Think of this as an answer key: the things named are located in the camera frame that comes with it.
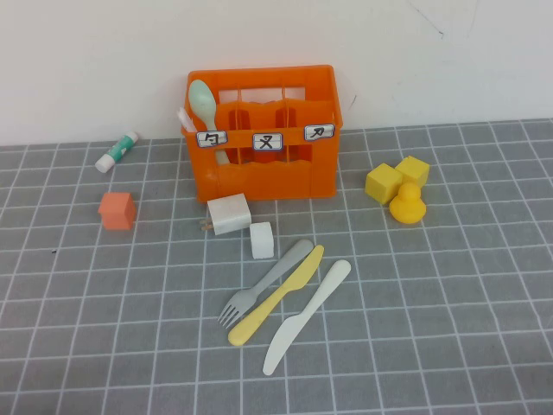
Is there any yellow plastic knife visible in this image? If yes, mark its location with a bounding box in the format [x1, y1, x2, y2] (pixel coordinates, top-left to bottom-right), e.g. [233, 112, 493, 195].
[227, 245, 325, 347]

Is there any white plastic knife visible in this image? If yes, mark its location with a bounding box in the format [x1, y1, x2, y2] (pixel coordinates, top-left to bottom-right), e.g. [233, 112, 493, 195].
[262, 259, 353, 376]

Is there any orange plastic cutlery holder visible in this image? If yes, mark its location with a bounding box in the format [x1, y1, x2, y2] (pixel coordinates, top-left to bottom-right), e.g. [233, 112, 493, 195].
[180, 64, 345, 203]

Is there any white cube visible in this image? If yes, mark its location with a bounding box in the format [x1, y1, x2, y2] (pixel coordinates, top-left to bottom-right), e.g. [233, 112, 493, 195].
[249, 221, 276, 260]

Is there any white charger plug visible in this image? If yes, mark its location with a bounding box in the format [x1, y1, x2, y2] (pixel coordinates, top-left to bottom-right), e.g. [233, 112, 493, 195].
[198, 193, 253, 237]

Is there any grey plastic fork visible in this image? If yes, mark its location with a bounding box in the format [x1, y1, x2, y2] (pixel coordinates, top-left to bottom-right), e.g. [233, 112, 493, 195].
[217, 239, 315, 330]

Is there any white label fork character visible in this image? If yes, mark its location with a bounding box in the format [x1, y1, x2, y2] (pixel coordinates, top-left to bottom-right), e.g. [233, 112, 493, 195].
[251, 132, 284, 152]

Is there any white label knife character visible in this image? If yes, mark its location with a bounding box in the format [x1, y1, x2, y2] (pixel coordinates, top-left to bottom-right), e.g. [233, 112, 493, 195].
[303, 124, 336, 142]

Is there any white label spoon character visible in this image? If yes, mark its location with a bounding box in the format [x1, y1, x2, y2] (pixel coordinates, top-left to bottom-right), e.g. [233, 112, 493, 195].
[196, 131, 229, 150]

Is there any yellow cube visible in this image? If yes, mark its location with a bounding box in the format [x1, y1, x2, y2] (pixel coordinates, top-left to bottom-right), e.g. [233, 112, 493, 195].
[395, 155, 431, 189]
[365, 163, 404, 206]

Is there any white plastic utensil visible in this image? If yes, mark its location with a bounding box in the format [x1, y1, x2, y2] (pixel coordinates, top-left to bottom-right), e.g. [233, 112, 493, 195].
[175, 106, 198, 133]

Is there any pale green plastic spoon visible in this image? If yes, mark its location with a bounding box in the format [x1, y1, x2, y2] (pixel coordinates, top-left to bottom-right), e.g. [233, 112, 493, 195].
[188, 80, 232, 167]

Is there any yellow rubber duck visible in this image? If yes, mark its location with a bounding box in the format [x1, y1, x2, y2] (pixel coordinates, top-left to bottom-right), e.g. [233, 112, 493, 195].
[388, 181, 428, 226]

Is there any orange block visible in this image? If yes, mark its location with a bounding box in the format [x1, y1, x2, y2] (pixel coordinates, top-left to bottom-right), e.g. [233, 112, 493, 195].
[98, 191, 137, 232]

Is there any white green glue stick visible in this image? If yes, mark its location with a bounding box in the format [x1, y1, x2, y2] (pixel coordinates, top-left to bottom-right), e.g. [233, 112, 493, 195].
[94, 131, 139, 174]

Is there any grey grid mat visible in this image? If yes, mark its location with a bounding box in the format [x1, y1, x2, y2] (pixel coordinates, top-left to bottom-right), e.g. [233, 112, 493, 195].
[0, 118, 553, 415]

